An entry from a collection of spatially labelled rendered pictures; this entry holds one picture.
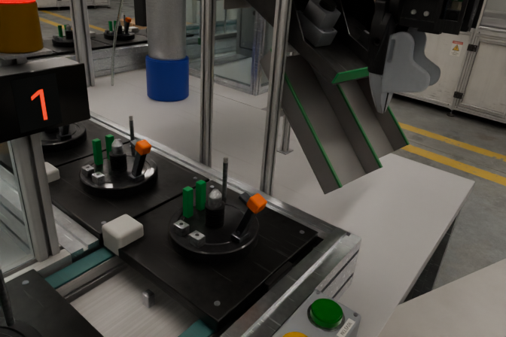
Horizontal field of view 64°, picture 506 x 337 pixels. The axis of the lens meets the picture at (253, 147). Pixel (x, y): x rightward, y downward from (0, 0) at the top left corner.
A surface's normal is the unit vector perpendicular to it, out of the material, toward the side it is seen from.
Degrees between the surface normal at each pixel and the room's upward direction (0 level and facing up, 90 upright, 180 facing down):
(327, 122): 45
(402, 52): 93
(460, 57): 90
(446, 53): 90
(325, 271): 0
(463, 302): 0
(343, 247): 0
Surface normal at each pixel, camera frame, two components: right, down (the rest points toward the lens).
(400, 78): -0.62, 0.35
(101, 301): 0.07, -0.90
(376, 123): 0.51, -0.38
